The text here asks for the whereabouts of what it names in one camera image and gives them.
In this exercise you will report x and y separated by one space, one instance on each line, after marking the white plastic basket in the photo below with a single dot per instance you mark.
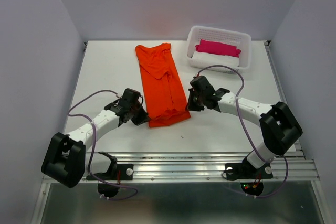
241 40

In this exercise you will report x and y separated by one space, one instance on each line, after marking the white rolled t shirt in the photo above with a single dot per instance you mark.
203 59

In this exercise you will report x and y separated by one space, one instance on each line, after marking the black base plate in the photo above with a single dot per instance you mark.
245 171
117 172

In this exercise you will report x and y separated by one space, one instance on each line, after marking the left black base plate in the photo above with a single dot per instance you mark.
117 172

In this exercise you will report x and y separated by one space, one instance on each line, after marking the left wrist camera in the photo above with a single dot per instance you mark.
129 98

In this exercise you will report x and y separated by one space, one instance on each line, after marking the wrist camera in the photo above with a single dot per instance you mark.
202 86
129 98

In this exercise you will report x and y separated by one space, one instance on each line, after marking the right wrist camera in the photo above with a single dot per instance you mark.
202 86

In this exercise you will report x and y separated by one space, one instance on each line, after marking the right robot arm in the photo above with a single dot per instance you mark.
279 127

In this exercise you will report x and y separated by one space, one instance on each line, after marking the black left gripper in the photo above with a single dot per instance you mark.
143 117

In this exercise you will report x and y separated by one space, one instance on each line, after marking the pink rolled t shirt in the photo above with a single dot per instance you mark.
217 48

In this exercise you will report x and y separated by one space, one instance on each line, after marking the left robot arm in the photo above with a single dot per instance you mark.
65 160

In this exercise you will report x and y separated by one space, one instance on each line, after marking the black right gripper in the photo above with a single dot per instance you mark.
190 105

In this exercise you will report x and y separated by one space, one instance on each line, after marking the orange t shirt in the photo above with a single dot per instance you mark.
164 95

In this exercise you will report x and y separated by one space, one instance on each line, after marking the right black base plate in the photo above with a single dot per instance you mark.
245 171

